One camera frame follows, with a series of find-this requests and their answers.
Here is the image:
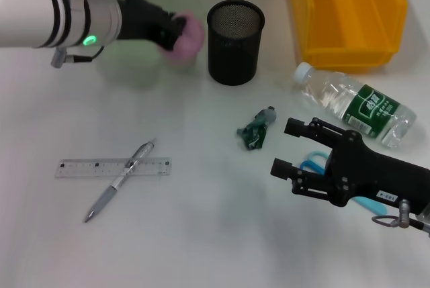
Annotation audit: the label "yellow plastic bin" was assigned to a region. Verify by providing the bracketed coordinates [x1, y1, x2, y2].
[289, 0, 409, 75]

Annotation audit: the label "clear green-label water bottle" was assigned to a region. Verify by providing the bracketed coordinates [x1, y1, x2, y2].
[291, 61, 418, 150]

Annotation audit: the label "green translucent fruit bowl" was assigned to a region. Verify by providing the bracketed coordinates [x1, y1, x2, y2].
[95, 0, 203, 91]

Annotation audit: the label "right gripper grey cable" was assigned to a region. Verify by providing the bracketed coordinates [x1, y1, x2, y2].
[370, 198, 430, 236]

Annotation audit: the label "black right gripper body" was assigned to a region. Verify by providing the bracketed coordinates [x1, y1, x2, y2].
[325, 130, 430, 215]

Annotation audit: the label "transparent plastic ruler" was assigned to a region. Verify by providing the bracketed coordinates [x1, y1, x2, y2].
[54, 156, 173, 179]

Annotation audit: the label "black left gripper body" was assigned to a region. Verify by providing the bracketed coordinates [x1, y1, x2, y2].
[116, 0, 176, 50]

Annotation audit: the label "grey ballpoint pen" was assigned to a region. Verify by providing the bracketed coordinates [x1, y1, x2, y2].
[83, 138, 157, 224]

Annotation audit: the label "blue scissors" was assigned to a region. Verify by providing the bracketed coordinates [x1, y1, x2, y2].
[298, 150, 391, 217]

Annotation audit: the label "black mesh pen holder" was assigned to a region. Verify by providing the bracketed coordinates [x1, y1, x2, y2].
[206, 0, 265, 86]

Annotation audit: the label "pink toy peach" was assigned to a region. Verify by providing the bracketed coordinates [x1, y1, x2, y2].
[160, 11, 206, 66]

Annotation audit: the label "green plastic wrapper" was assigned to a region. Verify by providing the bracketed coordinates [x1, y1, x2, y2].
[236, 105, 278, 152]

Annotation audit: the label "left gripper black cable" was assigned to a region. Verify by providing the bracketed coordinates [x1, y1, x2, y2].
[50, 44, 103, 68]

